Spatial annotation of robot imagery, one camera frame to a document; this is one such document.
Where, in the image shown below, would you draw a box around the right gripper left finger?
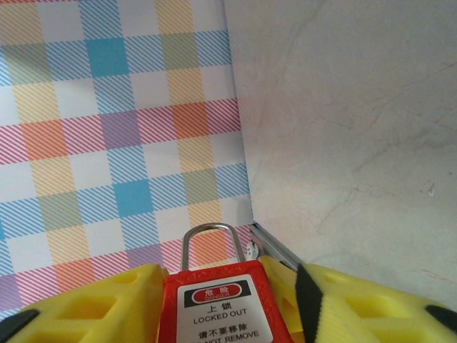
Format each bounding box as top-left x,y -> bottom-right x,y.
0,263 -> 171,343

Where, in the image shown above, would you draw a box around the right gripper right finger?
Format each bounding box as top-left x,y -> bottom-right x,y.
257,254 -> 457,343

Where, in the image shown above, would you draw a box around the red safety padlock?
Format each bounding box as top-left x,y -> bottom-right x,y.
159,222 -> 290,343

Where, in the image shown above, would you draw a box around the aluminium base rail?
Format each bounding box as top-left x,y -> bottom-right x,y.
251,222 -> 306,274

